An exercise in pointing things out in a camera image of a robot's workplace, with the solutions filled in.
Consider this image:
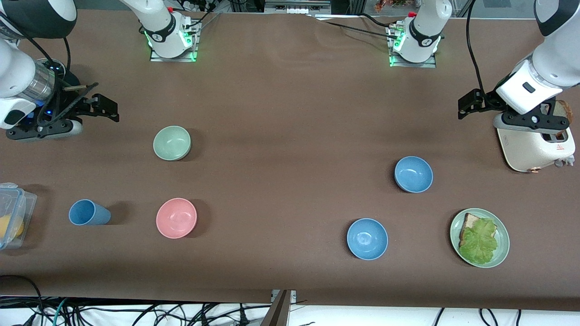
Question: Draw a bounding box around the green bowl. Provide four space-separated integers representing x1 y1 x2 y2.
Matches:
153 125 192 162

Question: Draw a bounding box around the blue bowl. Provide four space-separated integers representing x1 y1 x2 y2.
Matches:
394 156 434 194
347 218 389 261

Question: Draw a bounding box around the pink bowl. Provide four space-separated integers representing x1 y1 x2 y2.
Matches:
156 197 198 239

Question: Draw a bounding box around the cream toaster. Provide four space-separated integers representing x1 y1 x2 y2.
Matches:
496 101 576 173

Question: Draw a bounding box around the brown toast slice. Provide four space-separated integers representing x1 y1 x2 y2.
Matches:
556 100 573 139

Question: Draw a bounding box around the clear plastic container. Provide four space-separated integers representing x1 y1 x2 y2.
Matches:
0 182 38 250

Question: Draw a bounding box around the blue cup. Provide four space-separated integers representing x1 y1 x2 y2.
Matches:
68 199 111 226

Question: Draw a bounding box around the bread slice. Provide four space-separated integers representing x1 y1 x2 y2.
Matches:
459 213 498 247

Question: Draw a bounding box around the yellow fruit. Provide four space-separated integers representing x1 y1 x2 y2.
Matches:
0 215 24 240

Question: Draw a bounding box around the orange object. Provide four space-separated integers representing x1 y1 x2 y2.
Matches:
375 0 408 12

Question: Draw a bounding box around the green lettuce leaf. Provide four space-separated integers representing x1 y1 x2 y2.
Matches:
459 218 499 265

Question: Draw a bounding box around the green plate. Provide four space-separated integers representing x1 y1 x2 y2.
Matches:
449 208 510 268

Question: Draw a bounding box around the brown table mat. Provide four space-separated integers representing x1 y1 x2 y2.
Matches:
0 9 580 313

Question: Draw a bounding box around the grey metal equipment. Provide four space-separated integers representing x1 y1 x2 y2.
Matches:
264 0 331 14

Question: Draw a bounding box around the brown slanted bar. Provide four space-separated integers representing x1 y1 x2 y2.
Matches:
260 290 291 326

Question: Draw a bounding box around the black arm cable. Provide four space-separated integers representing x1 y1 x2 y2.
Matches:
465 0 488 96
0 14 73 127

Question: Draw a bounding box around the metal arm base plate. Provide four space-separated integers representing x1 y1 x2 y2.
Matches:
150 20 198 62
389 25 438 68

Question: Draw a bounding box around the teal cable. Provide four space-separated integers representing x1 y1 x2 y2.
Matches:
51 297 69 326

